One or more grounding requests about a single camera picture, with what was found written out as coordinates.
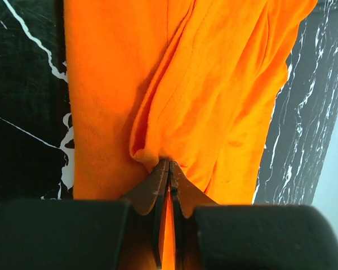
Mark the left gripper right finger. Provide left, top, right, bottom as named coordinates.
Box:
left=168, top=162, right=338, bottom=269

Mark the black marbled table mat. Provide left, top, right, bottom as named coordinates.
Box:
left=0, top=1, right=338, bottom=204

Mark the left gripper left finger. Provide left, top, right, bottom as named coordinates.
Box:
left=0, top=160, right=169, bottom=269

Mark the orange t shirt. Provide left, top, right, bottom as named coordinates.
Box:
left=62, top=0, right=319, bottom=206

